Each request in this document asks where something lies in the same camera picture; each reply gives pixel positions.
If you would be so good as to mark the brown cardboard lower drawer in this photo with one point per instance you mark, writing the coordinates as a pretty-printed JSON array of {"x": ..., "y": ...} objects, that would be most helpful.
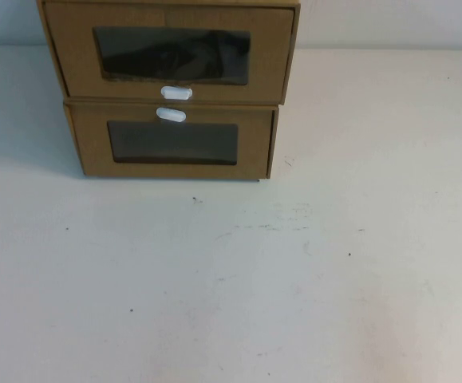
[{"x": 275, "y": 135}]

